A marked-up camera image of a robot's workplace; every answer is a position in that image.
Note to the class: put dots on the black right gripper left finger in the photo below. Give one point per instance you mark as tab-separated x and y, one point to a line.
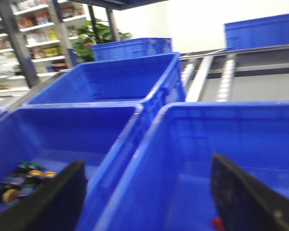
55	206

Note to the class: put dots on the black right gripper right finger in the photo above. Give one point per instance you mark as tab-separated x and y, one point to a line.
243	202

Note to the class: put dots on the red button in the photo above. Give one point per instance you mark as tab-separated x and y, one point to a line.
217	224

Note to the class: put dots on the blue source bin with buttons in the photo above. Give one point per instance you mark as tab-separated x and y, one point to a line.
36	144

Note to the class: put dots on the blue target bin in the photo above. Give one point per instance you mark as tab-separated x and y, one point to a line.
166	186

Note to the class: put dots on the roller conveyor track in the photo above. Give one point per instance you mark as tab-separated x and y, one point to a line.
257	74

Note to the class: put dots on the blue bin behind source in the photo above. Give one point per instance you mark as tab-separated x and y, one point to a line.
152	81

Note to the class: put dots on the white goods shelf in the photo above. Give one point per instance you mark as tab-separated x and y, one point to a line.
46	27

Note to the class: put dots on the green potted plant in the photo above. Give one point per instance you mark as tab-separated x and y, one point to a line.
87	37

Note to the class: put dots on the blue crate on conveyor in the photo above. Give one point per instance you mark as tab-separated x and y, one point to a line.
257	33

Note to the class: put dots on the blue crate far background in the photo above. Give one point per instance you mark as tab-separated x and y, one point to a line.
132	48

